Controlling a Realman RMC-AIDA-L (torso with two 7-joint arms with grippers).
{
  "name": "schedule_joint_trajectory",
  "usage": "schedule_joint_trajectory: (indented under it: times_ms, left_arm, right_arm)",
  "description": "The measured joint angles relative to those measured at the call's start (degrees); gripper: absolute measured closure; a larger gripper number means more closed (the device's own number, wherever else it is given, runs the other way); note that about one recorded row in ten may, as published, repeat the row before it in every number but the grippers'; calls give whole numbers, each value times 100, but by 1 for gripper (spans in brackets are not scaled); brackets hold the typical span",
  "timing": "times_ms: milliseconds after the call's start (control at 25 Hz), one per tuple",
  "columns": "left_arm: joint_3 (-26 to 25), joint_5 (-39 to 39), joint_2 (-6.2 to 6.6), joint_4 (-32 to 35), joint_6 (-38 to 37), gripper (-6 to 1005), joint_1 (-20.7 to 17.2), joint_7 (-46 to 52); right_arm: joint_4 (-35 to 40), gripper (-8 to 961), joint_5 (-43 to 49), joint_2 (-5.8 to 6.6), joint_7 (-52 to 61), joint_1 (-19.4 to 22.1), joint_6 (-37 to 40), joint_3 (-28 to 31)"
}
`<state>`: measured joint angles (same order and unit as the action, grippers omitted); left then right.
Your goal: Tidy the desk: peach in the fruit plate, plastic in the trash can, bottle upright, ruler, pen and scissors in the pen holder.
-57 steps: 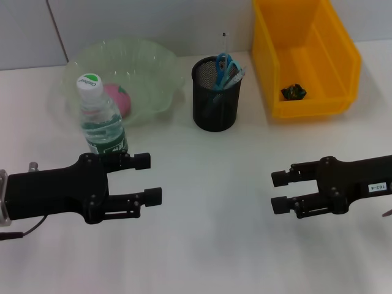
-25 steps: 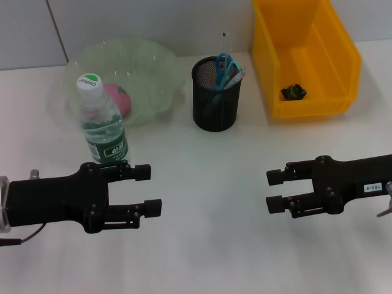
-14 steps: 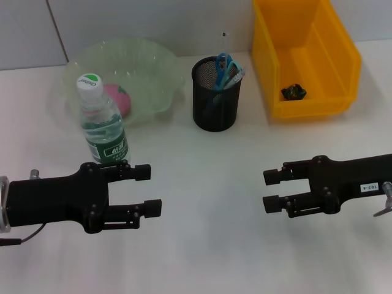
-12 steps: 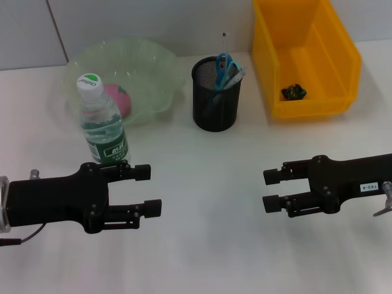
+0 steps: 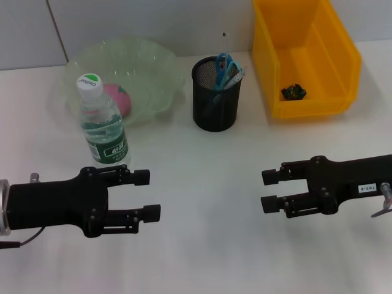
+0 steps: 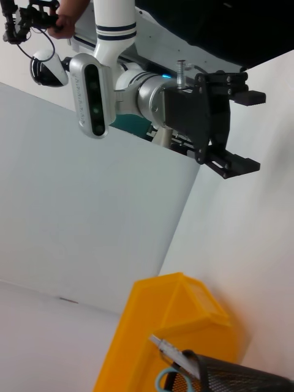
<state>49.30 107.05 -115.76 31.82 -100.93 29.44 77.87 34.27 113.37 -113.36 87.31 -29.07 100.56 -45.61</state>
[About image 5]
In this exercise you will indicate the pink toy peach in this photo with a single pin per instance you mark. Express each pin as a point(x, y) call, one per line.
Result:
point(121, 101)

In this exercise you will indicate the transparent plastic ruler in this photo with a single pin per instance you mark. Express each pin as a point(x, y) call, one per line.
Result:
point(225, 46)

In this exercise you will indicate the translucent green fruit bowl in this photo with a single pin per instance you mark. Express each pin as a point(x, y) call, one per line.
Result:
point(147, 73)

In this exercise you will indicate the black mesh pen holder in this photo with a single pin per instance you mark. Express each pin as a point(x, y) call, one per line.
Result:
point(220, 113)

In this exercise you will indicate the yellow plastic bin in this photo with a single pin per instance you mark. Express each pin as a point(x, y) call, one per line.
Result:
point(306, 46)

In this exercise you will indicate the clear bottle green label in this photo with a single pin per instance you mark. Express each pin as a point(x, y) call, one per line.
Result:
point(104, 137)

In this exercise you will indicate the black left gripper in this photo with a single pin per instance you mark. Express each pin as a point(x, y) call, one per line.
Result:
point(58, 202)

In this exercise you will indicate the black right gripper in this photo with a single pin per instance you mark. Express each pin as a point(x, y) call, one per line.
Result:
point(352, 183)

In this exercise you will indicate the blue scissors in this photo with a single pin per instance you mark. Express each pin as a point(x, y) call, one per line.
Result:
point(221, 73)

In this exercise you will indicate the grey silver pen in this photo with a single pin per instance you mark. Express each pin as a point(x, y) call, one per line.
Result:
point(237, 76)

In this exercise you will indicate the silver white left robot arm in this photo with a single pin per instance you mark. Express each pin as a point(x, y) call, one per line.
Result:
point(3, 208)

